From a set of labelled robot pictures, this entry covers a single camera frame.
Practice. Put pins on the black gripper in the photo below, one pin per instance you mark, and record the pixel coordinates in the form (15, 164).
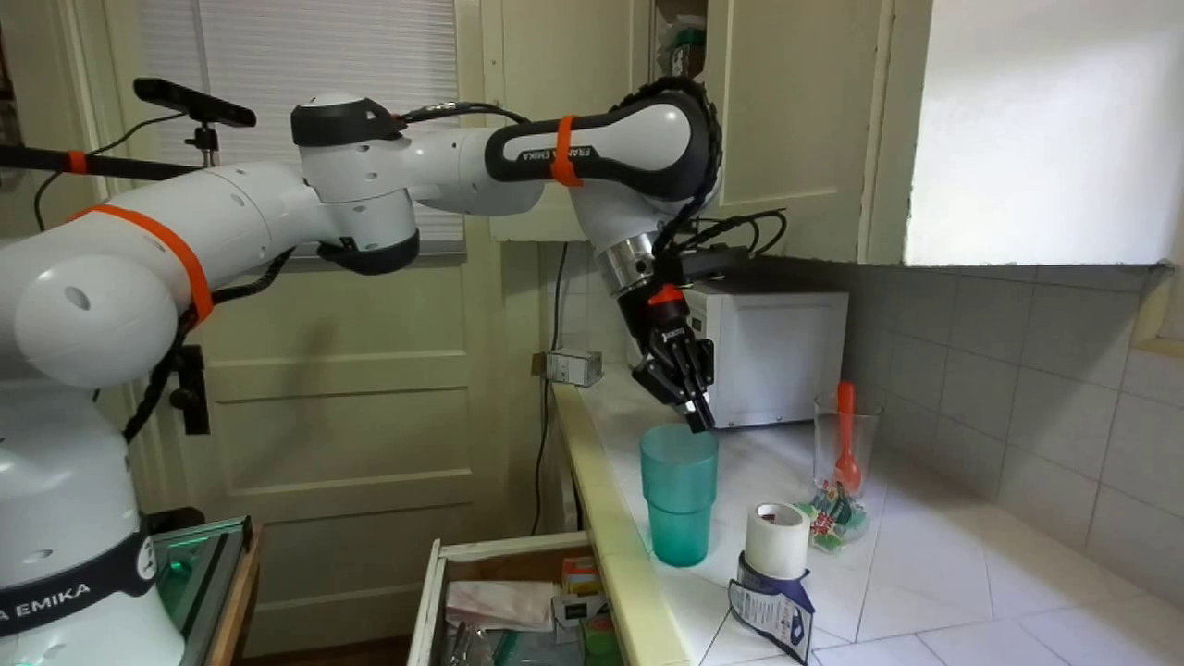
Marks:
(676, 359)

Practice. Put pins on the black camera on stand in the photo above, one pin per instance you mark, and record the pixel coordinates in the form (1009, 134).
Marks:
(190, 102)

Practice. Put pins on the teal plastic cup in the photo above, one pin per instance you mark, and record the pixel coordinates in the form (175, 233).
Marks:
(677, 474)

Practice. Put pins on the open drawer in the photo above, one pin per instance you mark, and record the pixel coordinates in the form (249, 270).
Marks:
(523, 601)

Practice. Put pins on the green snack packet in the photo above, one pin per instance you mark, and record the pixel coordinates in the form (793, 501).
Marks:
(832, 520)

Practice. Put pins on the white microwave oven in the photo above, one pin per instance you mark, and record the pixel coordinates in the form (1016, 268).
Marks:
(775, 351)

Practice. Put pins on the clear drinking glass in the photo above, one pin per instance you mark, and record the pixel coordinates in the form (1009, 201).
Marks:
(826, 449)

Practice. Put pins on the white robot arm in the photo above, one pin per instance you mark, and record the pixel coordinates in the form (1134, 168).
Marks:
(108, 298)

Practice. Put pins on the closed cabinet door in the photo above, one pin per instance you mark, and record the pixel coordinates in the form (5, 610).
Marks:
(819, 108)

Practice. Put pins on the orange plastic spoon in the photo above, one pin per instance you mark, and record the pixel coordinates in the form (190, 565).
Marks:
(849, 470)

